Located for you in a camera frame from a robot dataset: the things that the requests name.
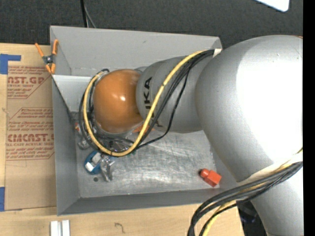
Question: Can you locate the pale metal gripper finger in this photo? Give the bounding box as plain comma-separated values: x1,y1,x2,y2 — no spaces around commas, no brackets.
99,158,109,182
107,157,116,181

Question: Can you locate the red-orange block with cap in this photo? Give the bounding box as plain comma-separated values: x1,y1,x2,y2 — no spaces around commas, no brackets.
199,168,222,188

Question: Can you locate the blue and white round object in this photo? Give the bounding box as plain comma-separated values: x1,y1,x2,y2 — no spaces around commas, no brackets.
84,150,115,175

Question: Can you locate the brown cardboard board, red print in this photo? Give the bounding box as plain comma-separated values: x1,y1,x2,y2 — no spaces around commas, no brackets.
0,42,58,211

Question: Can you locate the grey metal bin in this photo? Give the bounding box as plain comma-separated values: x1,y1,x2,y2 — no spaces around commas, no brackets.
50,25,223,216

